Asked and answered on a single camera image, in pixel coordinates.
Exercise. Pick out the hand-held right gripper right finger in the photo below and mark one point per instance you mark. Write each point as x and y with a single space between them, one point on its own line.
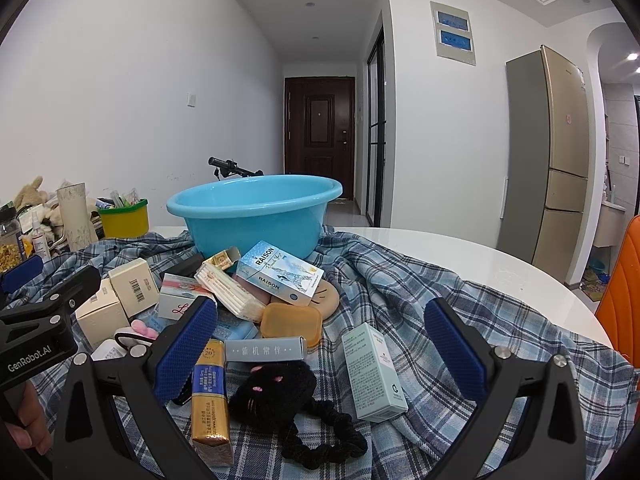
455 355

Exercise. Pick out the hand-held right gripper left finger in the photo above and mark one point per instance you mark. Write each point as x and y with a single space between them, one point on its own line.
185 355

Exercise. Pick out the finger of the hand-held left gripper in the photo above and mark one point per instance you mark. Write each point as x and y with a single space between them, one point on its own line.
20 271
75 285

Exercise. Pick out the cream cardboard box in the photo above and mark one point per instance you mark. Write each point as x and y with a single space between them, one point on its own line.
132 285
100 315

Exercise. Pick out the black cat plush scrunchie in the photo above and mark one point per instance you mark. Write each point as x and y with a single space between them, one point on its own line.
272 395

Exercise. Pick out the blue plastic basin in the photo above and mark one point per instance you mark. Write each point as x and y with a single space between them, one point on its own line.
250 220

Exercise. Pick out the beige speckled container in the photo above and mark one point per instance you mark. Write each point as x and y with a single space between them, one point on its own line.
75 220

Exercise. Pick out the person's left hand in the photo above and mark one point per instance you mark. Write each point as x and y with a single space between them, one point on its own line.
30 420

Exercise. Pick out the glass jar black lid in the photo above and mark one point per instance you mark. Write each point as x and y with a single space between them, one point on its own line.
10 240

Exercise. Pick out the white spray bottle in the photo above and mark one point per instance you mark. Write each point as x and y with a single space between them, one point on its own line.
39 240

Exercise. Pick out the light blue wipes pack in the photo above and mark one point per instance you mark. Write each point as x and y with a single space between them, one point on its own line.
147 319
232 327

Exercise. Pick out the white box red script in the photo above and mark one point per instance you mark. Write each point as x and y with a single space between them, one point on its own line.
175 300

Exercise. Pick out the gold blue striped box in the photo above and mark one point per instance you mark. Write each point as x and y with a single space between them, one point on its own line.
212 410

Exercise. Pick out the blue plaid cloth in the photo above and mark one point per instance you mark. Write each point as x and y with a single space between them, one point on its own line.
450 285

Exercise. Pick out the striped tissue pack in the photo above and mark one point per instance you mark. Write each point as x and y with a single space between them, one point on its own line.
230 292

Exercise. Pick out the beige plush toy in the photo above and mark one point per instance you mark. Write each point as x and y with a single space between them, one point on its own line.
30 192

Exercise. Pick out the yellow bin green rim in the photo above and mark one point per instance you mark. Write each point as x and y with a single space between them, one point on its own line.
125 222

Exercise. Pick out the grey-blue slim box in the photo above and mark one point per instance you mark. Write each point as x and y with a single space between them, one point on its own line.
265 349

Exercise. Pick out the mint green tall box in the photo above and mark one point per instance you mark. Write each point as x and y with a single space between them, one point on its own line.
375 375

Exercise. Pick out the flat black box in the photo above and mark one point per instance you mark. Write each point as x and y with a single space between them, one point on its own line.
187 265

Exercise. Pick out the mauve pink box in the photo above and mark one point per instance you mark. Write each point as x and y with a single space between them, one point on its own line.
252 294

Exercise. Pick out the bundle of small packets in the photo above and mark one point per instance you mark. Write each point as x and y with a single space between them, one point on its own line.
122 199

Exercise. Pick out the gold foil packet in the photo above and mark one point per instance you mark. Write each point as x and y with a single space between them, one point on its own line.
222 260

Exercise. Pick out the orange translucent soap case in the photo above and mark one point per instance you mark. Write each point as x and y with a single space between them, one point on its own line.
290 322

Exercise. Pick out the blue box tower print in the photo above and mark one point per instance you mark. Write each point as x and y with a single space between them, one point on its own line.
280 272

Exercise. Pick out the tan round cat-face pad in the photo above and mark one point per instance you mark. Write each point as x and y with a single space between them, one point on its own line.
327 300

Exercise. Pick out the orange chair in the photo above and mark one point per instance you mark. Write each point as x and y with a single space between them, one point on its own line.
622 290

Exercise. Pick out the white cabinet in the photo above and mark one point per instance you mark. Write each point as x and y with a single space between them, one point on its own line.
607 225

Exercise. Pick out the gold refrigerator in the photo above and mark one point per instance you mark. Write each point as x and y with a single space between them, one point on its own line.
550 160

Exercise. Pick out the black framed glass door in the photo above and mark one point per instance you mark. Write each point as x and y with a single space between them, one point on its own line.
376 130

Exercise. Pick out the brown entrance door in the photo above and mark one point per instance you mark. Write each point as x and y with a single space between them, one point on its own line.
320 135

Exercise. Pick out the grey wall panel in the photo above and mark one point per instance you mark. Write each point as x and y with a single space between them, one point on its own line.
452 32

